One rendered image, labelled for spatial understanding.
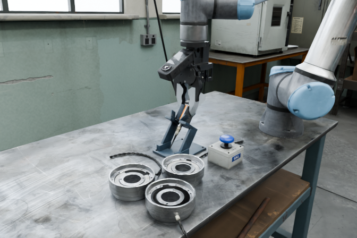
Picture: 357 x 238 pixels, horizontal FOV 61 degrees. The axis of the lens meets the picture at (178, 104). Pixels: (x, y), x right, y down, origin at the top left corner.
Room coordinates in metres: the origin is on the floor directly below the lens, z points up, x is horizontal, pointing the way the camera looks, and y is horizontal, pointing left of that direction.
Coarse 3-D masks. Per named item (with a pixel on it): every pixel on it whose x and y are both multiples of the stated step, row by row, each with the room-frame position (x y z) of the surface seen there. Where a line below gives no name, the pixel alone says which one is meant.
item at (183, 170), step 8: (168, 160) 0.69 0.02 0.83; (176, 160) 0.70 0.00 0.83; (192, 160) 0.70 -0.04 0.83; (200, 160) 0.68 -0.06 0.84; (176, 168) 0.67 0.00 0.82; (184, 168) 0.68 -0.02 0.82; (192, 168) 0.66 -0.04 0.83; (200, 168) 0.66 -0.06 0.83; (168, 176) 0.62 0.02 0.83; (176, 176) 0.61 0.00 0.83; (184, 176) 0.61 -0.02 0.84; (192, 176) 0.61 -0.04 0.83; (200, 176) 0.63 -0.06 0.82; (192, 184) 0.62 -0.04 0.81
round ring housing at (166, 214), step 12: (168, 180) 0.59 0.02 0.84; (180, 180) 0.59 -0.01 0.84; (168, 192) 0.56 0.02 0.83; (180, 192) 0.56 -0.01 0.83; (192, 192) 0.55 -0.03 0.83; (156, 204) 0.50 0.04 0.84; (168, 204) 0.51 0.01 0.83; (192, 204) 0.51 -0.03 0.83; (156, 216) 0.50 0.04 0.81; (168, 216) 0.49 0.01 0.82; (180, 216) 0.49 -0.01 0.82
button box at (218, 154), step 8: (216, 144) 0.76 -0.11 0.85; (232, 144) 0.77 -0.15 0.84; (208, 152) 0.75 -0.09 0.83; (216, 152) 0.73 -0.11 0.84; (224, 152) 0.72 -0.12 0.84; (232, 152) 0.72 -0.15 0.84; (240, 152) 0.74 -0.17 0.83; (208, 160) 0.75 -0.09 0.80; (216, 160) 0.73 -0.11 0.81; (224, 160) 0.72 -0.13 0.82; (232, 160) 0.72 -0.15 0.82; (240, 160) 0.75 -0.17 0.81
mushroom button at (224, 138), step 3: (222, 135) 0.76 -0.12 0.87; (225, 135) 0.76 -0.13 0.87; (228, 135) 0.76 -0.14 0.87; (219, 138) 0.75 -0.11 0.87; (222, 138) 0.75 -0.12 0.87; (225, 138) 0.74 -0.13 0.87; (228, 138) 0.74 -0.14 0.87; (231, 138) 0.75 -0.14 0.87; (222, 141) 0.74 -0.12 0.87; (225, 141) 0.74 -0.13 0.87; (228, 141) 0.74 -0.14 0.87; (231, 141) 0.74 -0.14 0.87; (225, 144) 0.75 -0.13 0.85
